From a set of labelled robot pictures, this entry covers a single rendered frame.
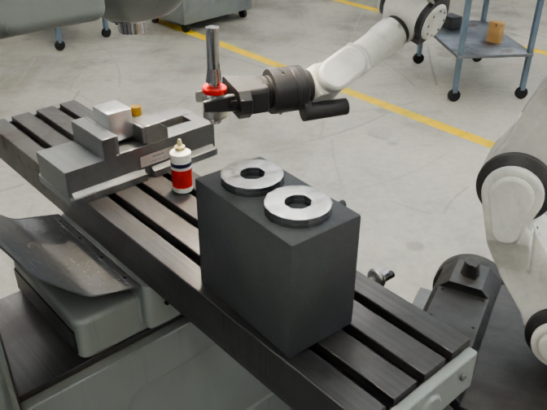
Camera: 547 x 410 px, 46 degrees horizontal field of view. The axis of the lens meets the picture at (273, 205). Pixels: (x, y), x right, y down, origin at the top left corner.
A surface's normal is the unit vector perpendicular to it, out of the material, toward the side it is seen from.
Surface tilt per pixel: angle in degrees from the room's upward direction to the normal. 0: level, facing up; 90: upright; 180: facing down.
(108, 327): 90
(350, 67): 49
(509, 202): 90
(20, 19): 90
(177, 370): 90
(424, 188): 0
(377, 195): 0
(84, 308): 0
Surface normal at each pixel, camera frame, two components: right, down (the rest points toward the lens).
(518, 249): -0.37, 0.79
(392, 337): 0.00, -0.86
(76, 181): 0.67, 0.39
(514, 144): -0.46, 0.46
